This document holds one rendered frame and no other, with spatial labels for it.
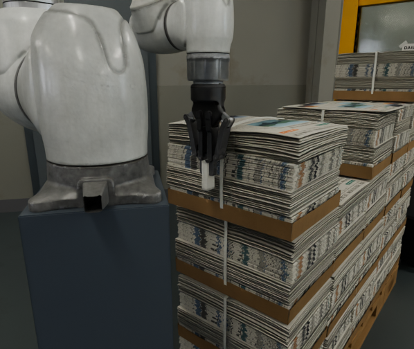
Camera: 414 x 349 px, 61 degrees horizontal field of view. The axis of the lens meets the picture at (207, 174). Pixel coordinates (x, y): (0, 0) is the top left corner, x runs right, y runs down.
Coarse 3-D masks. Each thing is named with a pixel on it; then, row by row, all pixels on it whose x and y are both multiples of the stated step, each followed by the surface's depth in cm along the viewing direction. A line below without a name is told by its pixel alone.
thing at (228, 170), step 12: (264, 120) 96; (276, 120) 96; (228, 144) 80; (228, 156) 81; (228, 168) 81; (216, 180) 84; (228, 180) 82; (216, 192) 85; (228, 192) 82; (228, 204) 84
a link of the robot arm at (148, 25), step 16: (144, 0) 73; (160, 0) 73; (176, 0) 75; (144, 16) 74; (160, 16) 74; (144, 32) 77; (160, 32) 74; (144, 48) 82; (160, 48) 78; (176, 48) 76
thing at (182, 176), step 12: (180, 120) 94; (240, 120) 96; (252, 120) 96; (180, 132) 89; (168, 144) 93; (180, 144) 91; (180, 156) 91; (192, 156) 88; (168, 168) 94; (180, 168) 91; (192, 168) 89; (168, 180) 95; (180, 180) 92; (192, 180) 89; (192, 192) 91; (204, 192) 88
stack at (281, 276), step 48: (384, 192) 144; (192, 240) 99; (240, 240) 87; (336, 240) 102; (384, 240) 157; (192, 288) 103; (288, 288) 81; (336, 288) 108; (384, 288) 178; (240, 336) 95; (288, 336) 84; (336, 336) 123
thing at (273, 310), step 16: (400, 192) 166; (384, 208) 146; (192, 272) 101; (368, 272) 142; (224, 288) 94; (240, 288) 90; (320, 288) 97; (256, 304) 88; (272, 304) 85; (304, 304) 90; (336, 320) 117; (192, 336) 107; (352, 336) 141
